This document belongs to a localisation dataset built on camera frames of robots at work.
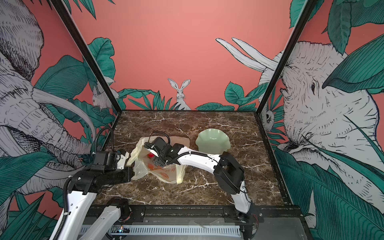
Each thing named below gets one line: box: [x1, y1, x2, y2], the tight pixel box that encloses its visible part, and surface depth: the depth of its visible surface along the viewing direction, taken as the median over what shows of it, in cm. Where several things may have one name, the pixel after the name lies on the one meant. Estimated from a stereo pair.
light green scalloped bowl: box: [195, 128, 231, 155], surface depth 103 cm
